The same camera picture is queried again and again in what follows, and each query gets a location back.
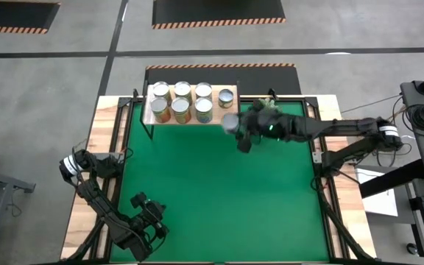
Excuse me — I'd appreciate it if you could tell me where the silver tin can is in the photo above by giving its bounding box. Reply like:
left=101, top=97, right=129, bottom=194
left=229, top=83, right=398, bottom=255
left=221, top=113, right=241, bottom=135

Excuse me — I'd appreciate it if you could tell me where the green table mat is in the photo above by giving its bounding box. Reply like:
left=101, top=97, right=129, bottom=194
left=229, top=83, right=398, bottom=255
left=109, top=102, right=330, bottom=263

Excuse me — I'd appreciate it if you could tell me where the artificial potted succulent plant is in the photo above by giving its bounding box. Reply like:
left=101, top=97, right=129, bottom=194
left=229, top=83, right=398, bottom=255
left=252, top=96, right=283, bottom=116

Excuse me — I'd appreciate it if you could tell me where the yellow label tin can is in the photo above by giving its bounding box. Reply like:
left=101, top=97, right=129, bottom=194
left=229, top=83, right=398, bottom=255
left=170, top=96, right=193, bottom=125

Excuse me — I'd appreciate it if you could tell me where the berries label tin can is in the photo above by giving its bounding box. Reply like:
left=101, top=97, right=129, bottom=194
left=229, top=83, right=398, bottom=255
left=218, top=88, right=235, bottom=110

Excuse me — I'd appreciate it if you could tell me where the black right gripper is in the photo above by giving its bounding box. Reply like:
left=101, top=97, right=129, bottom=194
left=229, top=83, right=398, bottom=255
left=236, top=106, right=303, bottom=154

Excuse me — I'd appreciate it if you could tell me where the black hazard-striped floor mat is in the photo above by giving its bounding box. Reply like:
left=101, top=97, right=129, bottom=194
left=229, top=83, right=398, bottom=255
left=0, top=0, right=61, bottom=35
left=144, top=63, right=303, bottom=96
left=152, top=0, right=287, bottom=30

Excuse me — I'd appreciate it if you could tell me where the peaches label tin can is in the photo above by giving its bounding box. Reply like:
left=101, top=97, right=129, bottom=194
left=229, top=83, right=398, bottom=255
left=173, top=80, right=194, bottom=103

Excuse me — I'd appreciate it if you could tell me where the orange label tin can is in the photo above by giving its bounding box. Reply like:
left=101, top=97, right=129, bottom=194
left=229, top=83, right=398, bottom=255
left=152, top=80, right=172, bottom=103

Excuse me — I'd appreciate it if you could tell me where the blue label tin can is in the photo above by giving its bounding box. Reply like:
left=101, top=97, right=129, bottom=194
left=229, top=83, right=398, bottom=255
left=194, top=96, right=214, bottom=124

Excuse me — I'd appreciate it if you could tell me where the white paper sheet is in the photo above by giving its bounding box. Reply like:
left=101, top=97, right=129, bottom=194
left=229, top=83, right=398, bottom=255
left=355, top=168, right=399, bottom=217

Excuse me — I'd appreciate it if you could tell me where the black aluminium rig frame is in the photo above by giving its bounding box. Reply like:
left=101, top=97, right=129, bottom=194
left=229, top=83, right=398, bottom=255
left=60, top=88, right=378, bottom=265

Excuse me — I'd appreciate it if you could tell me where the black metal beam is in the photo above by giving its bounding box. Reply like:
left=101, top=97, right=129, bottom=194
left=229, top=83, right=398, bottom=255
left=358, top=158, right=424, bottom=199

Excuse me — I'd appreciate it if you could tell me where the apple label tin can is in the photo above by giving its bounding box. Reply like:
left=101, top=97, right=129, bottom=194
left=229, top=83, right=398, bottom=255
left=149, top=96, right=172, bottom=124

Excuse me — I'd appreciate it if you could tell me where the wooden shelf with black legs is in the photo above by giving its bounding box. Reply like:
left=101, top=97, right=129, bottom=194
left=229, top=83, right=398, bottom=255
left=140, top=83, right=243, bottom=141

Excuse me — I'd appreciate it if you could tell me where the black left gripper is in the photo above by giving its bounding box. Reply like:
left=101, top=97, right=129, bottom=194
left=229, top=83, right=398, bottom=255
left=130, top=191, right=169, bottom=239

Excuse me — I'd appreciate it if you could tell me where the green label tin can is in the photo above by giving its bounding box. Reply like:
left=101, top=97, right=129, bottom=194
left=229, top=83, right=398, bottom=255
left=194, top=81, right=213, bottom=102

